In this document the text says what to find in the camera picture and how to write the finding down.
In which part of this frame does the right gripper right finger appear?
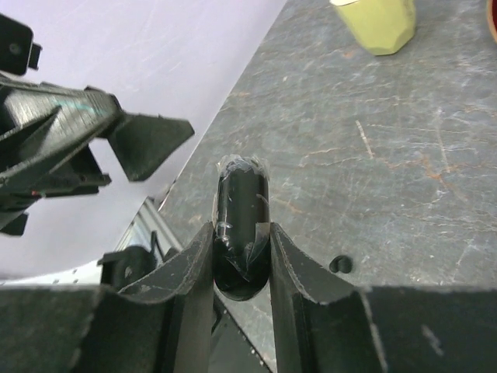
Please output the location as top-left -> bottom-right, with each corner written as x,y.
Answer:
270,224 -> 496,372

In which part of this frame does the black round earbud front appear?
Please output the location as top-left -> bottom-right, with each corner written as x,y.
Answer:
328,255 -> 353,274

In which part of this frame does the black oval charging case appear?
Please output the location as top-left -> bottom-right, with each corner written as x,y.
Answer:
213,155 -> 271,302

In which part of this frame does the yellow-green mug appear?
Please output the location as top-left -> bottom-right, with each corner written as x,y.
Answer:
330,0 -> 416,56

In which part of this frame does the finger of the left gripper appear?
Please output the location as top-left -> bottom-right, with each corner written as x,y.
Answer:
106,113 -> 195,182

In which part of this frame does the red round tray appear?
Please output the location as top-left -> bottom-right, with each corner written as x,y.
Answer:
486,0 -> 497,42

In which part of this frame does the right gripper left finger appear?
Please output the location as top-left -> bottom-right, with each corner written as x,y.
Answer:
1,223 -> 214,372

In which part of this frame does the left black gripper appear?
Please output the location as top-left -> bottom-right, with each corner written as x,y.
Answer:
1,16 -> 121,236

